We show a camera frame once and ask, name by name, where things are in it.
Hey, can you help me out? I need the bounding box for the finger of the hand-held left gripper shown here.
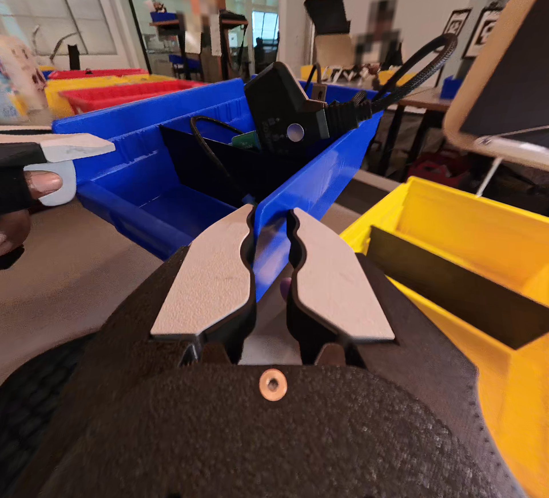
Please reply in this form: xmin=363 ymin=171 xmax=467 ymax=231
xmin=0 ymin=133 xmax=116 ymax=164

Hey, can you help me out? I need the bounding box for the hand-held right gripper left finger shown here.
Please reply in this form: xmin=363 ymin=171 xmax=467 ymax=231
xmin=149 ymin=204 xmax=258 ymax=359

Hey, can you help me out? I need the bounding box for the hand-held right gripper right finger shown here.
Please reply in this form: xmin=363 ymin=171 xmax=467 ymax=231
xmin=286 ymin=207 xmax=396 ymax=361

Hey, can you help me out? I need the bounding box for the blue plastic bin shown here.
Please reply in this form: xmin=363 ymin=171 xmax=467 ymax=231
xmin=51 ymin=75 xmax=384 ymax=302

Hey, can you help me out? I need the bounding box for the yellow plastic bin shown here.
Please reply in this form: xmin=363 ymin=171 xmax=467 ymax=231
xmin=341 ymin=177 xmax=549 ymax=498

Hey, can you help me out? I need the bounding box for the silver black docking hub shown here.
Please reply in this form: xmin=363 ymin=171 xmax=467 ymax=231
xmin=244 ymin=62 xmax=331 ymax=156

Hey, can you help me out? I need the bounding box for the thick black braided cable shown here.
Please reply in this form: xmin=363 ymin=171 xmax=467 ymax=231
xmin=324 ymin=33 xmax=459 ymax=132

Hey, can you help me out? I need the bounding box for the long yellow bin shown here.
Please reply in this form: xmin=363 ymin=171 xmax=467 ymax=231
xmin=44 ymin=74 xmax=176 ymax=118

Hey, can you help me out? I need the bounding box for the long red ribbed bin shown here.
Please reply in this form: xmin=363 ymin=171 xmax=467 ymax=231
xmin=59 ymin=79 xmax=206 ymax=116
xmin=47 ymin=69 xmax=149 ymax=80

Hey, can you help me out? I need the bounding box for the white printed carton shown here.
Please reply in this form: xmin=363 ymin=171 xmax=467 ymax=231
xmin=0 ymin=34 xmax=48 ymax=121

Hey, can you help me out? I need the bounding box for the black bin divider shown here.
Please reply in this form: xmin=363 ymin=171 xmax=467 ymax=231
xmin=368 ymin=226 xmax=549 ymax=351
xmin=160 ymin=124 xmax=335 ymax=207

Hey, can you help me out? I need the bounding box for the red fabric bag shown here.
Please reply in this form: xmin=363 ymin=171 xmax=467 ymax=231
xmin=407 ymin=151 xmax=468 ymax=183

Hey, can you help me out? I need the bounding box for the metal rack with blue bins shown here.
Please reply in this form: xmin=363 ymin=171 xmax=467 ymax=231
xmin=150 ymin=11 xmax=202 ymax=79

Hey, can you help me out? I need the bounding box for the black standing desk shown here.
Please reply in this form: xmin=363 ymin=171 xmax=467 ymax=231
xmin=219 ymin=9 xmax=249 ymax=79

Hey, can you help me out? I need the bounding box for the wooden top desk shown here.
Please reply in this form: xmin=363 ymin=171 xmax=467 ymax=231
xmin=397 ymin=87 xmax=453 ymax=173

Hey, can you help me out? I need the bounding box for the small yellow bin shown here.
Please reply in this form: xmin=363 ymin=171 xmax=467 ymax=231
xmin=300 ymin=64 xmax=414 ymax=86

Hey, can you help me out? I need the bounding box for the black padded chair armrest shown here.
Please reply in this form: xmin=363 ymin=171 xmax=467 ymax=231
xmin=0 ymin=333 xmax=93 ymax=498

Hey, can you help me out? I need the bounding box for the framed tag poster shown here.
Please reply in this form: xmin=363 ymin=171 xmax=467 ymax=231
xmin=463 ymin=4 xmax=502 ymax=58
xmin=442 ymin=9 xmax=472 ymax=38

